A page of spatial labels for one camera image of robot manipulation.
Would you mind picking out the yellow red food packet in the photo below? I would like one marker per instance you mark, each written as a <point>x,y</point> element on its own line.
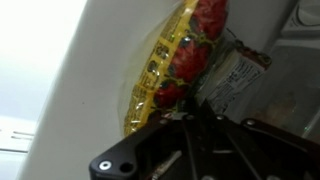
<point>186,60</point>

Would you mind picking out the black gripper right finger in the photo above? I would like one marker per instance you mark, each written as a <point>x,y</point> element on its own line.
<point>253,150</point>

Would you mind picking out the white labelled carton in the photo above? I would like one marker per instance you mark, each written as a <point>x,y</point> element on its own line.
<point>233,80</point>

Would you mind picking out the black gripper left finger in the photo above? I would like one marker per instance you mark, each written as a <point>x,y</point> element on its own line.
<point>150,150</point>

